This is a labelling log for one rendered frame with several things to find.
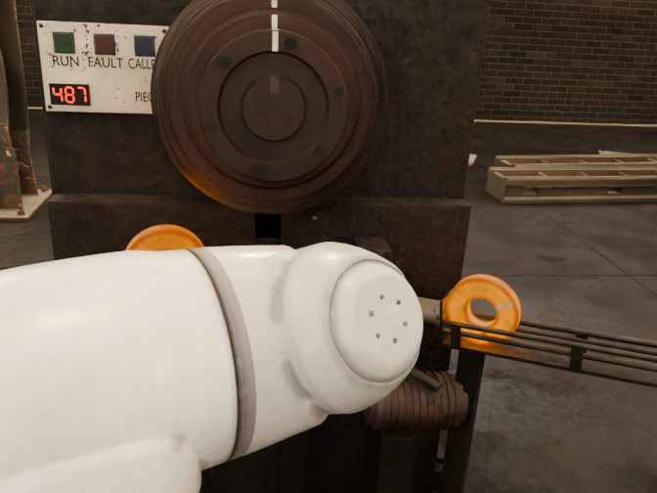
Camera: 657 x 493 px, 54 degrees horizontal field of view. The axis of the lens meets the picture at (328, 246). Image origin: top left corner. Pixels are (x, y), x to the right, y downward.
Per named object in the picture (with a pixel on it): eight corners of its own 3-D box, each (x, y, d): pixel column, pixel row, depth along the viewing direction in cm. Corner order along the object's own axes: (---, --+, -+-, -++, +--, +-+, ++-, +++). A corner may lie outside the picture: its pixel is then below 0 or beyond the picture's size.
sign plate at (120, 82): (48, 109, 137) (38, 20, 131) (172, 112, 141) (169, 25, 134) (45, 111, 135) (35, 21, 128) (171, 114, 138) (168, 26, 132)
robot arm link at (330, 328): (311, 246, 54) (151, 269, 47) (445, 193, 38) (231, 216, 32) (342, 401, 53) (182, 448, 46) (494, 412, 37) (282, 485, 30)
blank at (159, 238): (109, 240, 118) (109, 246, 115) (191, 212, 120) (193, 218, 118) (140, 308, 125) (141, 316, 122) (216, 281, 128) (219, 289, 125)
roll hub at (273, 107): (200, 174, 127) (197, 24, 117) (340, 176, 131) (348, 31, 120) (198, 182, 122) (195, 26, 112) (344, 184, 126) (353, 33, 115)
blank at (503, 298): (469, 347, 144) (464, 354, 141) (439, 286, 143) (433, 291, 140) (534, 329, 135) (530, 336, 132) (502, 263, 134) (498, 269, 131)
